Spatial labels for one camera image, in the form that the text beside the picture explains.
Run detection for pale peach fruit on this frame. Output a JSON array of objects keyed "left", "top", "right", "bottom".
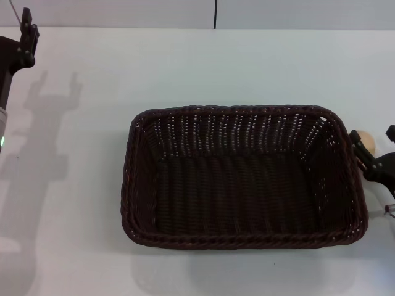
[{"left": 354, "top": 129, "right": 377, "bottom": 155}]

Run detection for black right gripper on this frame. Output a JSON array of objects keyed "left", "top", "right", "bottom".
[{"left": 349, "top": 125, "right": 395, "bottom": 198}]

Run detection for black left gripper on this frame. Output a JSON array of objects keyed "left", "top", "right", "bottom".
[{"left": 0, "top": 8, "right": 40, "bottom": 109}]

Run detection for dark brown woven basket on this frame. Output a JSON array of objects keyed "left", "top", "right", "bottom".
[{"left": 120, "top": 104, "right": 370, "bottom": 250}]

